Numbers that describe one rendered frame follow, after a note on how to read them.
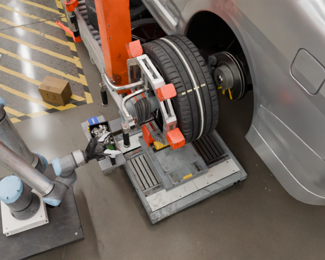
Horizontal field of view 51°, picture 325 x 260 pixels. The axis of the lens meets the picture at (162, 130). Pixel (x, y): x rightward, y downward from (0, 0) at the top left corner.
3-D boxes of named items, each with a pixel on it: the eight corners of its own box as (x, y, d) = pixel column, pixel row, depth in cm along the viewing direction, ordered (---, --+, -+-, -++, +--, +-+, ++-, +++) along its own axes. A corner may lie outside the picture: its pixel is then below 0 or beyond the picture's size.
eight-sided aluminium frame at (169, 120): (173, 155, 218) (179, 101, 173) (164, 159, 216) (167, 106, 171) (137, 96, 245) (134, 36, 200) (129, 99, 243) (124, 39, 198)
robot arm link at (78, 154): (70, 149, 187) (76, 162, 182) (79, 145, 188) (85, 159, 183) (74, 157, 194) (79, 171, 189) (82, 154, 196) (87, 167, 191)
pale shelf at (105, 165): (126, 163, 232) (126, 160, 230) (102, 173, 227) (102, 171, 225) (102, 117, 253) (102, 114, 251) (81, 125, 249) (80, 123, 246)
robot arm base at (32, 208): (10, 223, 213) (3, 217, 205) (11, 196, 224) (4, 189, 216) (40, 216, 214) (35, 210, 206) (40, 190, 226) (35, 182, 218)
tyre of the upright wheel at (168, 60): (158, 53, 248) (193, 137, 248) (129, 63, 242) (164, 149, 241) (188, 14, 184) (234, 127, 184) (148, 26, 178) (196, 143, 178)
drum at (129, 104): (160, 113, 211) (160, 98, 200) (128, 126, 206) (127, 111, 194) (150, 97, 218) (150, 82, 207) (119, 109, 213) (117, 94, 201)
